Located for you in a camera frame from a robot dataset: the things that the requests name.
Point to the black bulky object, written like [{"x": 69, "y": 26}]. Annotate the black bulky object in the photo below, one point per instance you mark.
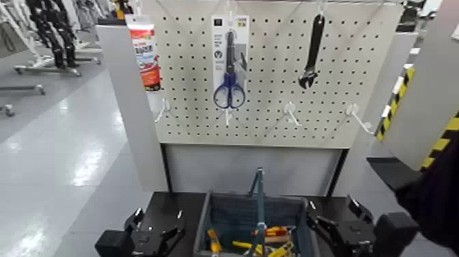
[{"x": 437, "y": 201}]

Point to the clear pegboard hook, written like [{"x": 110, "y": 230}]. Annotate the clear pegboard hook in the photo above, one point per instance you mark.
[
  {"x": 321, "y": 6},
  {"x": 230, "y": 7}
]

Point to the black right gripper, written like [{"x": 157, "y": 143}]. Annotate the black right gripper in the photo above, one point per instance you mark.
[{"x": 353, "y": 238}]

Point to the grey partition panel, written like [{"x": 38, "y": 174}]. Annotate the grey partition panel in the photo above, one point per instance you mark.
[
  {"x": 373, "y": 161},
  {"x": 125, "y": 107}
]

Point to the white robot on stand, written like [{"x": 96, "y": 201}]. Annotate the white robot on stand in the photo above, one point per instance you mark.
[{"x": 18, "y": 28}]

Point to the beige pegboard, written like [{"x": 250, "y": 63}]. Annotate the beige pegboard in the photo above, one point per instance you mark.
[{"x": 272, "y": 71}]

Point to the grey crate with blue lining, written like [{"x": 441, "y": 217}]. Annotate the grey crate with blue lining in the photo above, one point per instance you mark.
[{"x": 229, "y": 215}]

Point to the black adjustable wrench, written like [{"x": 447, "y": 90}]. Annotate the black adjustable wrench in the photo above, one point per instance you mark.
[{"x": 315, "y": 46}]

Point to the black frame post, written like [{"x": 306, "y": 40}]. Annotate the black frame post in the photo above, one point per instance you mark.
[{"x": 337, "y": 172}]

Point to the light grey panel under pegboard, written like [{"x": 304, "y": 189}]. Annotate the light grey panel under pegboard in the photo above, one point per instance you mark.
[{"x": 222, "y": 168}]

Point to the red white adhesive tube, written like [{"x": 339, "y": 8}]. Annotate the red white adhesive tube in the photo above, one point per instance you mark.
[{"x": 147, "y": 53}]

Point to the red yellow screwdriver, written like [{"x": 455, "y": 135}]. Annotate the red yellow screwdriver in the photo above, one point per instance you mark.
[{"x": 276, "y": 230}]

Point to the pillar with yellow black stripes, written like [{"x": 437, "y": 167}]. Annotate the pillar with yellow black stripes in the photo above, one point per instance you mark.
[{"x": 426, "y": 89}]

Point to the black robot on stand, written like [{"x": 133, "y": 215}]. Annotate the black robot on stand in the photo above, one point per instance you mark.
[{"x": 57, "y": 36}]

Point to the white scissors package card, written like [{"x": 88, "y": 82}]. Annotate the white scissors package card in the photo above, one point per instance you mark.
[{"x": 219, "y": 43}]

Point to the white pegboard hook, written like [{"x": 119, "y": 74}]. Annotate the white pegboard hook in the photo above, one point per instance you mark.
[
  {"x": 164, "y": 107},
  {"x": 353, "y": 110},
  {"x": 290, "y": 109},
  {"x": 227, "y": 115}
]

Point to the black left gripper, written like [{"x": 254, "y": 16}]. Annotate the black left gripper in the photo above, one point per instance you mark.
[{"x": 148, "y": 244}]

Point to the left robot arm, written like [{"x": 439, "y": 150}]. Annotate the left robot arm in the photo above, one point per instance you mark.
[{"x": 109, "y": 245}]

